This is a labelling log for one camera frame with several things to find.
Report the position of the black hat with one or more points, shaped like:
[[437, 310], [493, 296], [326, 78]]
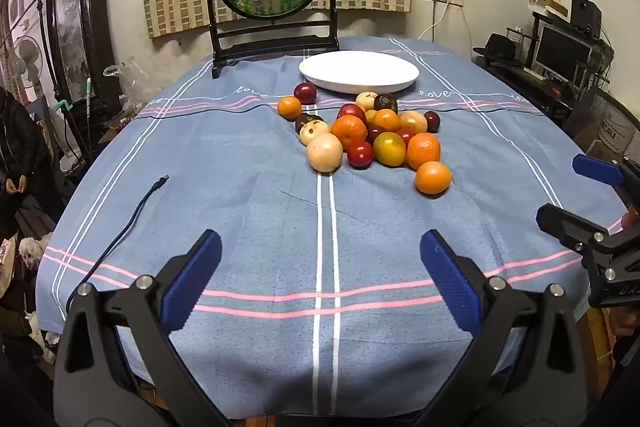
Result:
[[500, 47]]

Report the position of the computer monitor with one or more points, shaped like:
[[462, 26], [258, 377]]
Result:
[[562, 49]]

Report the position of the white dog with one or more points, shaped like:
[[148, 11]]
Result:
[[30, 252]]

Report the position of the white standing fan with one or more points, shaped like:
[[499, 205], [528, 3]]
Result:
[[27, 57]]

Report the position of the black computer desk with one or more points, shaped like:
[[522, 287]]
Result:
[[520, 82]]

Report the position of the dark framed painting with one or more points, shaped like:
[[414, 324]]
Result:
[[70, 32]]

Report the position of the clear plastic bags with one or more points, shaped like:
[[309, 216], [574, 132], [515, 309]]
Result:
[[120, 74]]

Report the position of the yellow green tomato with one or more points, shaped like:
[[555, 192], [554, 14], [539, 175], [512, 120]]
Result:
[[389, 149]]

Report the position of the white round plate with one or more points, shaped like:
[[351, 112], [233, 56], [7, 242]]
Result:
[[350, 69]]

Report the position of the orange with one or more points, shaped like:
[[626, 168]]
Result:
[[386, 120], [423, 151], [433, 177], [289, 107], [349, 131]]

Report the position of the red plum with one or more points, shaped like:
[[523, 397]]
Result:
[[432, 121], [360, 154], [375, 133], [304, 93], [351, 111], [405, 135]]

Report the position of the small yellow fruit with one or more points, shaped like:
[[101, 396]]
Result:
[[370, 116]]

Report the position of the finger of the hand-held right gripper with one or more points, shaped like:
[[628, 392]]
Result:
[[565, 219], [595, 167]]

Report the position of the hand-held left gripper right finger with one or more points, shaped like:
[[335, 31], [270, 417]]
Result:
[[450, 277]]

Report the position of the cardboard box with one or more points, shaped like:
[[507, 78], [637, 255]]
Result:
[[550, 4]]

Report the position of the blue striped tablecloth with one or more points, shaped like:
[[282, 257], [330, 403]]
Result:
[[240, 207]]

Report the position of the black speaker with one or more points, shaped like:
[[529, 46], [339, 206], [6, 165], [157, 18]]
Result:
[[585, 14]]

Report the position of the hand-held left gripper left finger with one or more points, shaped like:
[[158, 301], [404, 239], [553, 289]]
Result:
[[192, 277]]

